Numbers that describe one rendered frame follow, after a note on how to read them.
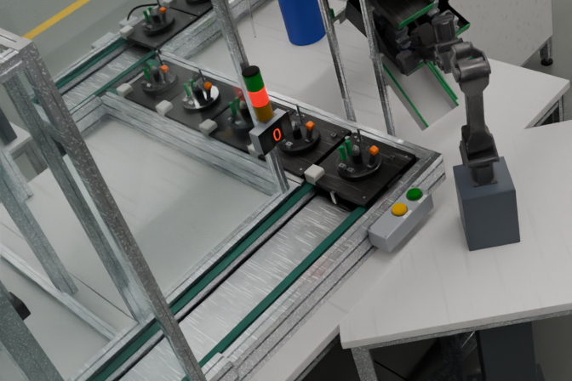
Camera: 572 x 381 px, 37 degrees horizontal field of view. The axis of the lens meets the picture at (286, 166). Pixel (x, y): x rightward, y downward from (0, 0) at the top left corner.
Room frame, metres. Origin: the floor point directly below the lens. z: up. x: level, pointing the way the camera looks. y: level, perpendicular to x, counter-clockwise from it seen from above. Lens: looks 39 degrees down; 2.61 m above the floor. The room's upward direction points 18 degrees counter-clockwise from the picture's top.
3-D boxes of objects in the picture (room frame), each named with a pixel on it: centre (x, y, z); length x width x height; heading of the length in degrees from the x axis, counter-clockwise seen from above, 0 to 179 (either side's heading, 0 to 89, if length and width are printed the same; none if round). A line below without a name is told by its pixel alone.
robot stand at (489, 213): (1.62, -0.49, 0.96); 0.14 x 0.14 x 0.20; 80
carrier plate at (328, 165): (1.93, -0.21, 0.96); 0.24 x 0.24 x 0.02; 35
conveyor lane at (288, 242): (1.78, 0.05, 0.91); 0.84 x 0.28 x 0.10; 125
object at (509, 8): (3.34, -0.82, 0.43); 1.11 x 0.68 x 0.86; 125
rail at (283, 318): (1.65, -0.07, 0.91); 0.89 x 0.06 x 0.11; 125
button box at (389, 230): (1.70, -0.27, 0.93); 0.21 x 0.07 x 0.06; 125
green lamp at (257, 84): (1.92, 0.01, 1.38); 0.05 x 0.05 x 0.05
